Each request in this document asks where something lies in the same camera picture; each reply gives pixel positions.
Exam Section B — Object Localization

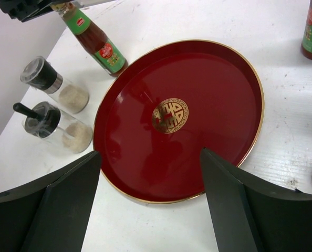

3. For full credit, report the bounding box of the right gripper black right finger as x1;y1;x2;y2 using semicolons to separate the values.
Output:
200;148;312;251

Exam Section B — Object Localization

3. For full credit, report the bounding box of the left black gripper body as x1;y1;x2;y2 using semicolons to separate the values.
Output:
0;0;69;23

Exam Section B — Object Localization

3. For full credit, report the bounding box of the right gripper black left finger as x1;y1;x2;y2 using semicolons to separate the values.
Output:
0;151;102;251

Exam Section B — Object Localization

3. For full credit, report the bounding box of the black cap glass shaker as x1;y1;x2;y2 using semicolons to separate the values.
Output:
20;56;89;113

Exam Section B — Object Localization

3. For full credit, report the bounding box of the red round tray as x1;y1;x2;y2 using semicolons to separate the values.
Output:
93;40;265;204

